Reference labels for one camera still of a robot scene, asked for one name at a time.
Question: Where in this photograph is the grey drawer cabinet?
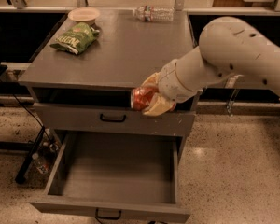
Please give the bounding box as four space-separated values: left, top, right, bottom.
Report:
20 9 197 154

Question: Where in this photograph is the black drawer handle lower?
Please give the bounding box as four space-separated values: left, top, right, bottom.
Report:
95 208 122 220

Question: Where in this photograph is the open grey lower drawer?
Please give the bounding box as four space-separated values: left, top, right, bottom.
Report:
31 132 189 224

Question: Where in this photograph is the plastic bottle on floor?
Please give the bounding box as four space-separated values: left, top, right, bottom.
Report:
32 153 49 175

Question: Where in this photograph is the beige bowl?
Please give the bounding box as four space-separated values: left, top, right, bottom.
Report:
68 7 100 25

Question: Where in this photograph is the black drawer handle upper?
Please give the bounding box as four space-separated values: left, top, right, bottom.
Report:
100 113 127 123

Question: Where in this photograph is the black drawer handle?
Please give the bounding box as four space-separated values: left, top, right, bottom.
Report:
95 208 122 220
100 113 127 123

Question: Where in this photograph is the clear plastic water bottle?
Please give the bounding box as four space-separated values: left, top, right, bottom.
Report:
133 5 175 22

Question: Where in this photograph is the black cable on floor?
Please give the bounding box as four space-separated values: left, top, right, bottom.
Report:
0 72 59 151

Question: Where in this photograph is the closed grey upper drawer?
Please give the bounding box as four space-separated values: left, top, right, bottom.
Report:
34 103 195 136

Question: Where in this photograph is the black pole on floor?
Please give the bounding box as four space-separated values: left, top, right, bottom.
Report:
15 127 45 184

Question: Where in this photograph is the red coke can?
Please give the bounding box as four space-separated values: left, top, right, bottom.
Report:
131 87 157 111

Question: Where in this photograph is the green chip bag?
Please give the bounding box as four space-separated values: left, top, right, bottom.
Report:
50 22 100 55

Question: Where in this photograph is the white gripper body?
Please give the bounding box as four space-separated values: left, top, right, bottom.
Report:
158 59 197 103

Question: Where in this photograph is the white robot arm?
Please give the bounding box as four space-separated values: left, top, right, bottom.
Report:
143 17 280 116

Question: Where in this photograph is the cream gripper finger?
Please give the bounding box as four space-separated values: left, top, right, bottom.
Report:
141 72 160 88
142 93 175 117

